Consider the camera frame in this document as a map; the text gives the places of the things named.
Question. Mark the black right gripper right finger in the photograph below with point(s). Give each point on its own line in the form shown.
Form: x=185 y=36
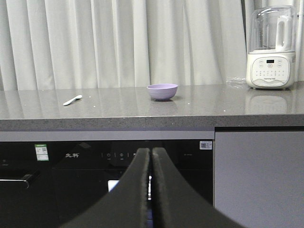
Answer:
x=175 y=204

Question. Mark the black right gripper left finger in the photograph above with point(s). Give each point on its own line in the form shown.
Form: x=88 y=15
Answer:
x=126 y=205

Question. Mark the purple plastic bowl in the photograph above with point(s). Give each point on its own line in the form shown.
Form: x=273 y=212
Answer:
x=162 y=91

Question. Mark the light green plastic spoon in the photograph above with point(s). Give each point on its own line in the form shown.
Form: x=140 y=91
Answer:
x=78 y=97

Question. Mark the black disinfection cabinet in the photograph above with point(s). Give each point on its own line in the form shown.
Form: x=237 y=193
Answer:
x=84 y=171

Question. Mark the grey cabinet door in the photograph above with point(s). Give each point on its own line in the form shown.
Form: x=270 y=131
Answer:
x=259 y=178

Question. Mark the black built-in dishwasher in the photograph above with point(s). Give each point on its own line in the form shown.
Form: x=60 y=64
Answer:
x=27 y=198

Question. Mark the clear plastic wrap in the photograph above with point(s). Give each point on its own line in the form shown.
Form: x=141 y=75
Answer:
x=237 y=82

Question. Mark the white blender appliance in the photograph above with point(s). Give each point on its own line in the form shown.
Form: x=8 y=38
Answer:
x=271 y=48

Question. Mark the white curtain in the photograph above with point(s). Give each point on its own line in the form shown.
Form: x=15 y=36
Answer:
x=78 y=44

